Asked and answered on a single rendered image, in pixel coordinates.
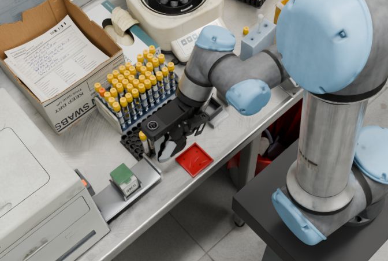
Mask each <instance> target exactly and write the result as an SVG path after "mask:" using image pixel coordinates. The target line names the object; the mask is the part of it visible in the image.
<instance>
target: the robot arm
mask: <svg viewBox="0 0 388 261"><path fill-rule="evenodd" d="M275 37H276V43H274V44H273V45H271V46H270V47H268V48H266V49H264V50H262V51H261V52H259V53H257V54H255V55H254V56H252V57H250V58H248V59H246V60H245V61H242V60H240V59H239V57H238V56H236V55H235V53H234V52H233V50H234V49H235V44H236V39H235V36H234V35H233V34H232V33H231V32H230V31H229V30H227V29H226V28H223V27H220V26H218V25H207V26H205V27H204V28H203V29H202V30H201V32H200V34H199V37H198V39H197V41H195V45H194V47H193V50H192V52H191V55H190V57H189V60H188V62H187V64H186V67H185V69H184V72H183V74H182V76H181V79H180V82H179V84H178V88H177V90H176V94H177V97H176V98H174V99H173V100H172V101H170V102H169V103H168V104H166V105H165V106H163V107H162V108H161V109H159V110H158V111H157V112H156V113H154V114H153V115H151V116H150V117H148V118H147V119H146V120H145V121H143V122H142V123H141V131H142V132H143V133H144V134H145V135H146V136H147V137H148V139H149V140H150V141H152V142H154V146H155V152H156V158H157V161H158V162H159V163H164V162H167V161H168V160H170V159H171V158H172V157H174V156H175V154H178V153H179V152H180V151H182V150H183V149H184V148H185V146H186V140H187V136H190V135H192V134H194V132H195V130H197V131H196V133H195V135H194V137H195V136H198V135H200V134H201V133H202V131H203V129H204V127H205V125H206V123H207V121H208V119H209V117H208V116H207V115H205V113H204V112H205V110H206V108H207V106H208V104H209V102H210V100H211V98H212V96H213V91H214V89H215V88H216V89H217V90H218V92H219V93H220V94H221V95H222V96H223V97H224V98H225V99H226V101H227V103H228V104H229V105H231V106H233V107H234V108H235V109H236V110H237V111H238V112H239V113H240V114H241V115H244V116H250V115H254V114H256V113H258V112H260V111H261V109H262V108H263V107H265V106H266V105H267V104H268V102H269V100H270V98H271V89H273V88H274V87H276V86H278V85H279V84H281V83H282V82H284V81H285V80H287V79H289V78H292V79H293V80H294V81H295V82H296V83H297V84H298V85H299V86H300V87H301V88H303V89H304V93H303V105H302V112H301V124H300V136H299V148H298V155H297V160H296V161H294V162H293V164H292V165H291V167H290V168H289V170H288V173H287V177H286V184H285V185H284V186H283V187H282V188H278V189H277V191H276V192H274V193H273V195H272V197H271V198H272V202H273V205H274V207H275V209H276V211H277V213H278V214H279V216H280V217H281V218H282V220H283V221H284V223H285V224H286V225H287V227H288V228H289V229H290V230H291V231H292V232H293V233H294V234H295V235H296V236H297V237H298V238H299V239H300V240H301V241H302V242H304V243H306V244H308V245H315V244H317V243H319V242H320V241H322V240H325V239H326V237H327V236H329V235H330V234H332V233H333V232H334V231H336V230H337V229H338V228H340V227H341V226H342V225H344V226H351V227H355V226H362V225H365V224H367V223H369V222H371V221H372V220H373V219H374V218H375V217H377V216H378V214H379V213H380V212H381V210H382V208H383V206H384V203H385V197H386V195H387V194H388V129H387V128H383V127H379V126H365V127H363V128H362V124H363V120H364V116H365V112H366V109H367V105H368V100H369V99H370V98H372V97H374V96H375V95H376V94H378V93H379V92H380V91H381V90H382V88H383V87H384V85H385V84H386V82H387V78H388V0H289V1H288V2H287V3H286V5H285V6H284V7H283V8H282V10H281V12H280V14H279V17H278V20H277V26H276V33H275ZM201 116H202V117H203V116H204V117H205V118H203V119H202V117H201ZM201 124H204V125H203V127H202V129H201V130H200V131H199V128H200V126H201ZM165 146H166V148H165ZM164 148H165V150H164ZM163 150H164V151H163Z"/></svg>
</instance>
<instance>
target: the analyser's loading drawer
mask: <svg viewBox="0 0 388 261"><path fill-rule="evenodd" d="M130 171H131V172H132V173H133V174H134V176H135V177H136V178H137V181H138V183H139V188H138V189H137V190H135V191H134V192H133V193H132V194H131V195H129V196H128V197H126V196H125V195H124V194H123V193H122V192H121V191H120V189H119V188H118V187H117V186H116V185H115V183H113V182H112V180H111V179H110V180H109V181H110V183H111V184H110V185H108V186H107V187H105V189H103V190H102V191H100V192H99V193H98V194H97V195H95V196H94V197H93V198H92V199H93V201H94V202H95V203H96V205H97V206H98V207H99V208H100V209H101V211H102V212H101V213H102V215H103V217H104V219H105V220H106V221H108V220H109V219H111V218H112V217H113V216H115V215H116V214H117V213H118V212H119V211H121V210H122V209H123V208H124V207H125V206H127V205H128V204H129V203H130V202H131V201H133V200H134V199H135V198H137V197H138V196H139V195H140V194H141V193H143V192H144V191H145V190H146V189H147V188H149V187H150V186H151V185H152V184H154V183H155V182H156V181H158V180H159V179H161V180H162V179H163V174H162V171H161V170H160V168H159V167H157V165H156V164H155V163H154V162H153V161H152V160H150V158H149V157H148V156H147V155H146V154H145V153H143V159H142V160H140V161H139V162H137V163H136V164H135V165H134V166H132V167H131V168H130Z"/></svg>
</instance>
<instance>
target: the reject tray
mask: <svg viewBox="0 0 388 261"><path fill-rule="evenodd" d="M175 160H176V161H177V162H178V163H179V164H180V165H181V166H182V167H183V168H184V169H185V170H186V171H187V172H188V173H189V174H190V175H191V176H192V177H193V178H194V177H196V176H197V175H198V174H199V173H200V172H201V171H203V170H204V169H205V168H206V167H207V166H208V165H210V164H211V163H212V162H213V161H214V160H213V159H212V157H210V156H209V155H208V153H206V152H205V151H204V150H203V149H202V148H201V147H200V146H199V145H198V144H197V143H196V142H195V143H193V144H192V145H191V146H190V147H188V148H187V149H186V150H185V151H184V152H182V153H181V154H180V155H179V156H178V157H176V158H175Z"/></svg>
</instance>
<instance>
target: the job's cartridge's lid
mask: <svg viewBox="0 0 388 261"><path fill-rule="evenodd" d="M110 175H111V176H112V177H113V179H115V180H116V182H117V183H118V184H119V185H121V184H122V183H125V184H127V183H128V182H130V181H131V180H132V179H131V178H130V177H131V176H133V173H132V172H131V171H130V169H129V168H128V167H127V166H126V165H125V164H124V163H122V164H120V165H119V166H118V167H117V168H115V169H114V170H113V171H112V172H110Z"/></svg>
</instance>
